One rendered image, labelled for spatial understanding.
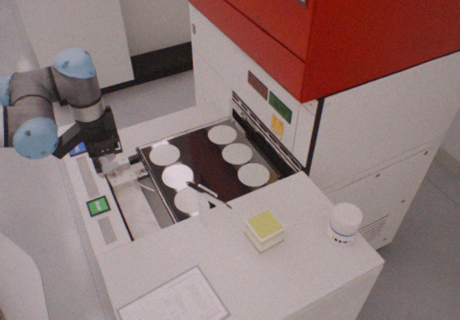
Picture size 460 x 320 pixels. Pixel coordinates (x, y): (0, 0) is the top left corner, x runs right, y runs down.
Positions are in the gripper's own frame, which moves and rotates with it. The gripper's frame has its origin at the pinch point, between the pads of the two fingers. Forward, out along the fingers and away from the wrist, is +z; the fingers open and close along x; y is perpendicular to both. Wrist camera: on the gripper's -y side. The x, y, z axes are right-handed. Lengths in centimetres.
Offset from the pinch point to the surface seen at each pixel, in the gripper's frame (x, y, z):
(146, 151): 20.6, 15.9, 15.6
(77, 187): 7.4, -7.3, 9.6
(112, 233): -12.1, -1.1, 10.0
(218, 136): 18.0, 41.1, 15.7
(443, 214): -2, 170, 106
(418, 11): -11, 84, -34
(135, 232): -8.7, 4.7, 17.6
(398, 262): -16, 126, 106
